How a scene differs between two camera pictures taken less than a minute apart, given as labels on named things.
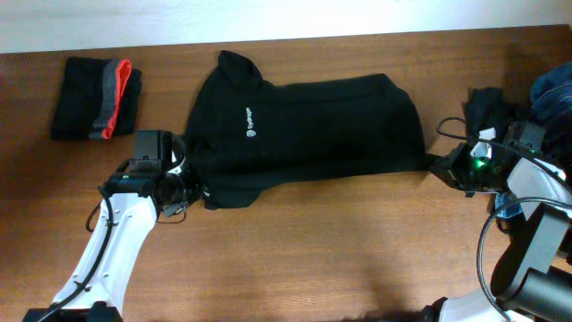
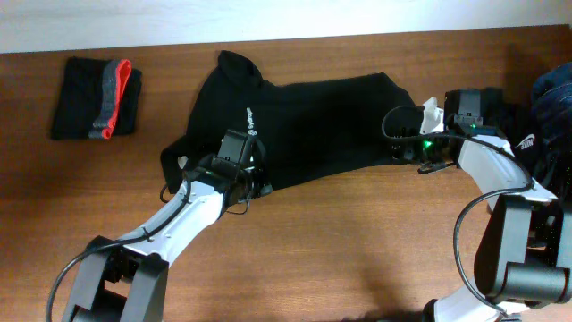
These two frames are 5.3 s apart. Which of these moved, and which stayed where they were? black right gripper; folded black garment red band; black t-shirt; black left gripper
Moved: black left gripper; black right gripper
Stayed: folded black garment red band; black t-shirt
